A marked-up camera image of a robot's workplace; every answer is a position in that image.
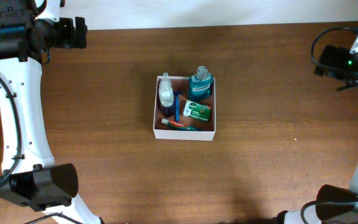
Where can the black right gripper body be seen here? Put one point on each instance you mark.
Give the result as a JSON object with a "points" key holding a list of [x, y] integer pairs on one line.
{"points": [[340, 58]]}

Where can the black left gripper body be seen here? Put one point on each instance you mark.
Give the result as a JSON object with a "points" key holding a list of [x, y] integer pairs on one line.
{"points": [[61, 34]]}

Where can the clear foam soap dispenser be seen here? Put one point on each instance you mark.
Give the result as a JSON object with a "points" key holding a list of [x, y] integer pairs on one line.
{"points": [[166, 97]]}

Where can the blue disposable razor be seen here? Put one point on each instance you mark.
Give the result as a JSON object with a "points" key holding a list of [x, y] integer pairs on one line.
{"points": [[177, 105]]}

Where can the teal mouthwash bottle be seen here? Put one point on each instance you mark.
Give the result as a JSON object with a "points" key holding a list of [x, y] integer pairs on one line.
{"points": [[200, 84]]}

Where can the toothpaste tube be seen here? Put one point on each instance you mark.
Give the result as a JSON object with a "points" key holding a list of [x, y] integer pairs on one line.
{"points": [[178, 126]]}

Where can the green white soap bar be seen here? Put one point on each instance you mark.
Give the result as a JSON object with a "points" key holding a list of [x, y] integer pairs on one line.
{"points": [[197, 111]]}

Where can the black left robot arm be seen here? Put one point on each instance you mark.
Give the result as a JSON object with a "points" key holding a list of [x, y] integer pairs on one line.
{"points": [[30, 177]]}

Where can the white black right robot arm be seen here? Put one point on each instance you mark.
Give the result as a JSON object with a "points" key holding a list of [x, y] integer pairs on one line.
{"points": [[332, 204]]}

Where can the white cardboard box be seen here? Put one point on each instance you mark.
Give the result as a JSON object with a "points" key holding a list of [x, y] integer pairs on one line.
{"points": [[207, 129]]}

